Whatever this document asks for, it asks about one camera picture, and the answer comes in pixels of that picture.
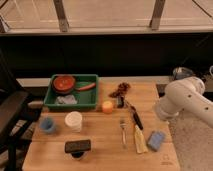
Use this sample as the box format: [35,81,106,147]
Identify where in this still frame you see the silver metal fork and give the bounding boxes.
[120,118,127,149]

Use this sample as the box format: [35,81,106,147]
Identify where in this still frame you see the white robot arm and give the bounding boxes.
[154,77,213,128]

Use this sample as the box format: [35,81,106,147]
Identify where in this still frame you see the white paper cup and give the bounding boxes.
[65,111,82,132]

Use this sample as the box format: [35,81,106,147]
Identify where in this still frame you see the small blue cup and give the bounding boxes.
[39,117,56,134]

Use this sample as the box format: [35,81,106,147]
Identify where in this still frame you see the brown dried fruit cluster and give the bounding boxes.
[109,82,131,98]

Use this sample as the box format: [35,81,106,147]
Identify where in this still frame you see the small black object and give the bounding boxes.
[117,96,124,108]

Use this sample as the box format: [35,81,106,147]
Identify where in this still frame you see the orange round candle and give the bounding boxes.
[101,101,114,114]

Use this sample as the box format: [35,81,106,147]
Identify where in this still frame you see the green plastic tray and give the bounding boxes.
[44,74,99,111]

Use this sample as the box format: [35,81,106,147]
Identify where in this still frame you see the grey crumpled cloth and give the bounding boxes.
[56,95,77,104]

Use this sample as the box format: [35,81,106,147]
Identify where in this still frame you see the red frying pan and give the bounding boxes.
[51,75,96,95]

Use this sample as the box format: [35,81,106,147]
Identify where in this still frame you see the black sponge block on stand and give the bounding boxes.
[64,139,91,158]

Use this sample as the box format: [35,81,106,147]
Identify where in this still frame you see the blue sponge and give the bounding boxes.
[147,131,165,151]

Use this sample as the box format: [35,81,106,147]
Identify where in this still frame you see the metal bowl in background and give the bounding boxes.
[173,67,194,80]

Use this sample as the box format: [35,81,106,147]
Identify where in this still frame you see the black chair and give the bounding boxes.
[0,59,41,171]

